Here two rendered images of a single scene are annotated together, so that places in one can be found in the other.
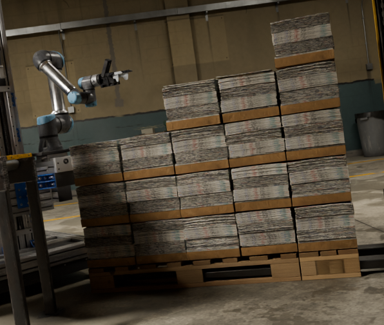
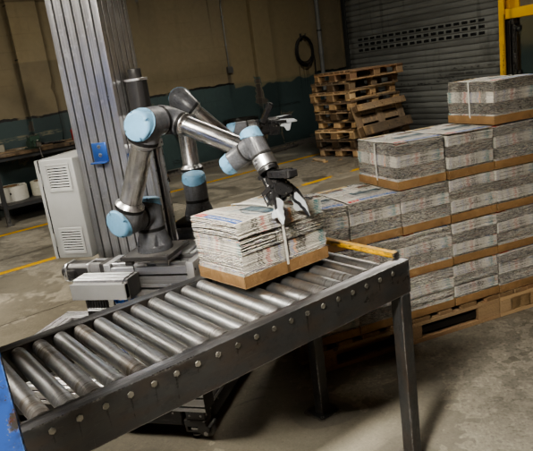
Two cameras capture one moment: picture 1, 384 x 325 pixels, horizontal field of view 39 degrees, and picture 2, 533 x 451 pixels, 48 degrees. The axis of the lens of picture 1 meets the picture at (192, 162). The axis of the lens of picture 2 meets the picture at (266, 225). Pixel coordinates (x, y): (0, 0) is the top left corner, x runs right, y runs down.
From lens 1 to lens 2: 2.48 m
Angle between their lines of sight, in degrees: 35
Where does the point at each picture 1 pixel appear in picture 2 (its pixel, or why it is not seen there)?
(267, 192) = (480, 242)
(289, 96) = (503, 151)
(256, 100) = (477, 157)
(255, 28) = not seen: hidden behind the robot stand
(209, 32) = not seen: hidden behind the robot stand
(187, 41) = (34, 30)
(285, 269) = (489, 310)
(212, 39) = not seen: hidden behind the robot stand
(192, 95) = (423, 152)
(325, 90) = (528, 146)
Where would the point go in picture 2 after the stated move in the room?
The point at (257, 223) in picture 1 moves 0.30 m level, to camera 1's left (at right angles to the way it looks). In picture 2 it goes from (470, 273) to (434, 290)
